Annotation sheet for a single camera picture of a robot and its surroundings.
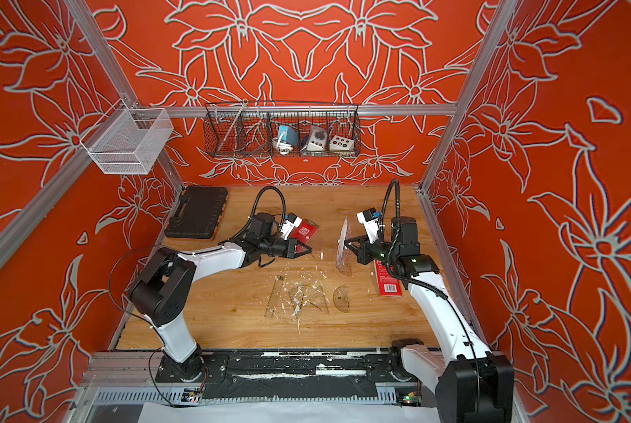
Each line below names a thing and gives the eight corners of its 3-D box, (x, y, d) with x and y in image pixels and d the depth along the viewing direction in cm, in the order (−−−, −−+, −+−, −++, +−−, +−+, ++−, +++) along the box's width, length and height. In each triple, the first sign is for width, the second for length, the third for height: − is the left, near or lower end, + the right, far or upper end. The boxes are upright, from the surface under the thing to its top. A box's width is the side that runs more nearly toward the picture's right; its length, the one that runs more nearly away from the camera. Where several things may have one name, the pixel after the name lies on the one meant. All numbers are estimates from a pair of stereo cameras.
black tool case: (167, 240, 102) (163, 235, 99) (188, 192, 118) (185, 186, 116) (216, 240, 101) (213, 235, 99) (230, 191, 118) (228, 186, 116)
